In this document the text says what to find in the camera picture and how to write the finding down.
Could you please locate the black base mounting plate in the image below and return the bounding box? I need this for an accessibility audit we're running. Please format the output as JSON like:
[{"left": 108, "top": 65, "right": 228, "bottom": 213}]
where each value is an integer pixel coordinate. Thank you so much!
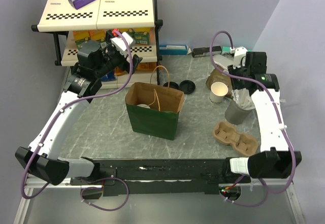
[{"left": 70, "top": 158, "right": 240, "bottom": 197}]

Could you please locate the beige three-tier shelf rack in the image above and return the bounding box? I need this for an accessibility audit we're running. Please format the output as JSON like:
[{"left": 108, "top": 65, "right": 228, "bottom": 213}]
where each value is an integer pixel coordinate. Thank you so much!
[{"left": 30, "top": 0, "right": 164, "bottom": 89}]

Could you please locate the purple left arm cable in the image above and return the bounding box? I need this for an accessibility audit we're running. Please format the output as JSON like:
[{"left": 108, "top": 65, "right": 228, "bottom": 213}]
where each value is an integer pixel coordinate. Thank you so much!
[{"left": 20, "top": 30, "right": 134, "bottom": 211}]

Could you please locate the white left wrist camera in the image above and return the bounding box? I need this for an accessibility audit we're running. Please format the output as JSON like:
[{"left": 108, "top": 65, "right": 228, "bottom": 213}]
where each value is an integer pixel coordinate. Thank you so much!
[{"left": 106, "top": 29, "right": 136, "bottom": 55}]

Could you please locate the brown pulp cup carrier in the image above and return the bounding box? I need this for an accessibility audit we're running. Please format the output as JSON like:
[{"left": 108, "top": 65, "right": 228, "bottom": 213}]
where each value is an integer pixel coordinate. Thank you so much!
[{"left": 213, "top": 121, "right": 258, "bottom": 157}]

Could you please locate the green yellow carton far left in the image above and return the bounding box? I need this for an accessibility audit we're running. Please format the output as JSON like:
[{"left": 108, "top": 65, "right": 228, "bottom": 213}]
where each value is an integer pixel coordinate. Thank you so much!
[{"left": 73, "top": 30, "right": 90, "bottom": 49}]

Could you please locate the black cup lid stack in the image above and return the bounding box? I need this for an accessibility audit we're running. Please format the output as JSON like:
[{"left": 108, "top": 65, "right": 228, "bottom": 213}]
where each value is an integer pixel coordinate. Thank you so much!
[{"left": 164, "top": 81, "right": 179, "bottom": 90}]

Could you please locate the brown kraft coffee pouch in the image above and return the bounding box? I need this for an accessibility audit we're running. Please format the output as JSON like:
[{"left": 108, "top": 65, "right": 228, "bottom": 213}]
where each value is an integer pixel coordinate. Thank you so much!
[{"left": 206, "top": 69, "right": 233, "bottom": 99}]

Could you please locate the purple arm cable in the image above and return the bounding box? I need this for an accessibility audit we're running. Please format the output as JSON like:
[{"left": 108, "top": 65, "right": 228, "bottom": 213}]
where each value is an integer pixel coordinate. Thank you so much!
[
  {"left": 20, "top": 30, "right": 134, "bottom": 211},
  {"left": 209, "top": 30, "right": 297, "bottom": 207}
]

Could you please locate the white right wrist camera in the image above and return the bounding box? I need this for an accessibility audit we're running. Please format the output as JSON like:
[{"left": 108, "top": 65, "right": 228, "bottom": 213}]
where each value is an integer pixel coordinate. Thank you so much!
[{"left": 230, "top": 47, "right": 248, "bottom": 68}]

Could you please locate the brown green paper bag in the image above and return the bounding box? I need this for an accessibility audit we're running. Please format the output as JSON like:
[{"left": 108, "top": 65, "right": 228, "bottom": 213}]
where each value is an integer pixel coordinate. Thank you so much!
[{"left": 125, "top": 82, "right": 184, "bottom": 140}]

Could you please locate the white oval pouch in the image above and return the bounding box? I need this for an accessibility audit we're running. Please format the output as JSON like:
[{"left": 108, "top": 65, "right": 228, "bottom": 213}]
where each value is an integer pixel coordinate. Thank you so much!
[{"left": 213, "top": 54, "right": 234, "bottom": 70}]

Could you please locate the blue flat box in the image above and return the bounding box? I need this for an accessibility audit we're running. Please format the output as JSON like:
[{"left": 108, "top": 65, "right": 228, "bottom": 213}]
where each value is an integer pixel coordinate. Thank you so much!
[{"left": 159, "top": 45, "right": 191, "bottom": 55}]

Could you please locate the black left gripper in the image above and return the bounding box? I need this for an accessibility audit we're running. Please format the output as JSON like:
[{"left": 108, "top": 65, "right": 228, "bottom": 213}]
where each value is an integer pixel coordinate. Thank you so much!
[{"left": 94, "top": 31, "right": 142, "bottom": 78}]

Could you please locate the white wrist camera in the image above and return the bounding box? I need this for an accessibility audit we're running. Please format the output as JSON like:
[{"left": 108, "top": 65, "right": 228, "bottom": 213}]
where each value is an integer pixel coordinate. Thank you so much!
[
  {"left": 106, "top": 29, "right": 136, "bottom": 55},
  {"left": 230, "top": 47, "right": 248, "bottom": 68}
]

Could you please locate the aluminium rail frame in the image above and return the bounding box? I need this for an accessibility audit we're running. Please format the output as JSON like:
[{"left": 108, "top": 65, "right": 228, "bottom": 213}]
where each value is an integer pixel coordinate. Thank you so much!
[{"left": 14, "top": 176, "right": 305, "bottom": 223}]

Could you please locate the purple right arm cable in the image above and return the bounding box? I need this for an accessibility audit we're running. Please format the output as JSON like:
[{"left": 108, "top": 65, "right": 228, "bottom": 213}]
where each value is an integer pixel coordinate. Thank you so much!
[{"left": 209, "top": 30, "right": 297, "bottom": 207}]

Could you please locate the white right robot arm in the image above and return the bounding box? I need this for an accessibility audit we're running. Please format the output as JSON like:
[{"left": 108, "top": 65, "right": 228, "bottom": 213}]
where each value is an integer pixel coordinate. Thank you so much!
[{"left": 221, "top": 47, "right": 302, "bottom": 183}]

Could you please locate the orange snack bag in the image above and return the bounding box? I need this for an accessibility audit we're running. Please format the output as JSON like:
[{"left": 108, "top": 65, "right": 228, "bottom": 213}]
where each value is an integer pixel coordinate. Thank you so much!
[{"left": 114, "top": 62, "right": 156, "bottom": 76}]

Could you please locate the teal flat box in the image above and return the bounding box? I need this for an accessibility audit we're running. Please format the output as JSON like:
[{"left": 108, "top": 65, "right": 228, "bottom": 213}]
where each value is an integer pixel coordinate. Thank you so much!
[{"left": 221, "top": 46, "right": 251, "bottom": 56}]

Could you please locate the metal straw holder cup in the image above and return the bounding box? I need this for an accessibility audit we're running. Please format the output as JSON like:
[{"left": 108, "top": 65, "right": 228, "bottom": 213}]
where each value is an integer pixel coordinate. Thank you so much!
[{"left": 224, "top": 100, "right": 253, "bottom": 125}]

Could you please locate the black flat box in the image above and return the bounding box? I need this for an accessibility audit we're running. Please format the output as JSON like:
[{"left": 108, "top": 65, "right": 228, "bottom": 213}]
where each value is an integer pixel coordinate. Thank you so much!
[{"left": 191, "top": 46, "right": 222, "bottom": 57}]

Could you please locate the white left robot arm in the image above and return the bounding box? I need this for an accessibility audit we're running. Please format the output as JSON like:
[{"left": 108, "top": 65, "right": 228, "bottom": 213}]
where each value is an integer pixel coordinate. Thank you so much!
[{"left": 15, "top": 38, "right": 142, "bottom": 185}]

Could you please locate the blue snack bag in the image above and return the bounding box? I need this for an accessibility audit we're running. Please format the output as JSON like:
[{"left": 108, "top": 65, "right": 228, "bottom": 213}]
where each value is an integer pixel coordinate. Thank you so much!
[{"left": 101, "top": 71, "right": 116, "bottom": 82}]

